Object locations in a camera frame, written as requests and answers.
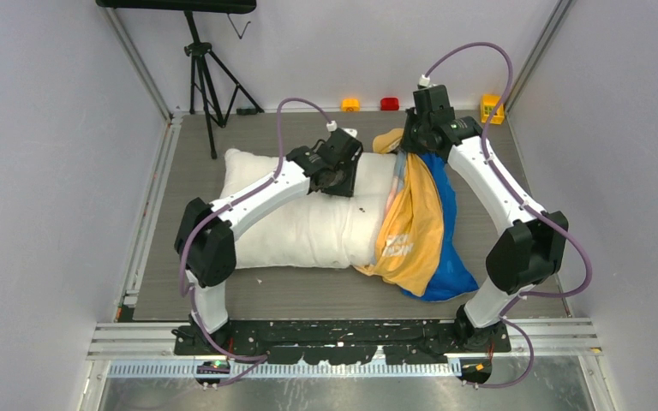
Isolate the yellow green toy block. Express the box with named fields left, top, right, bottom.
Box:
left=480, top=94, right=505, bottom=125

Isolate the red toy block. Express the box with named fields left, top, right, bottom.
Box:
left=380, top=97, right=400, bottom=111

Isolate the black tripod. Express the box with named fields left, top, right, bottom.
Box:
left=183, top=11, right=265, bottom=159

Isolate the small yellow toy block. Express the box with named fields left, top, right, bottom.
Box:
left=340, top=98, right=361, bottom=112

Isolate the black panel on tripod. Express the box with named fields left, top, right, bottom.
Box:
left=95, top=0, right=257, bottom=15

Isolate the white pillow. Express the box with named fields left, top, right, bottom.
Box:
left=236, top=152, right=397, bottom=269

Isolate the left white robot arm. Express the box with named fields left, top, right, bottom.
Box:
left=174, top=122, right=363, bottom=354

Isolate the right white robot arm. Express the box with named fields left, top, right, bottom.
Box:
left=400, top=85, right=568, bottom=352

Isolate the white slotted cable duct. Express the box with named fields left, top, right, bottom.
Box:
left=107, top=359, right=467, bottom=379

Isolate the orange pillowcase with white print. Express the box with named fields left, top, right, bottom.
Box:
left=356, top=128, right=479, bottom=302

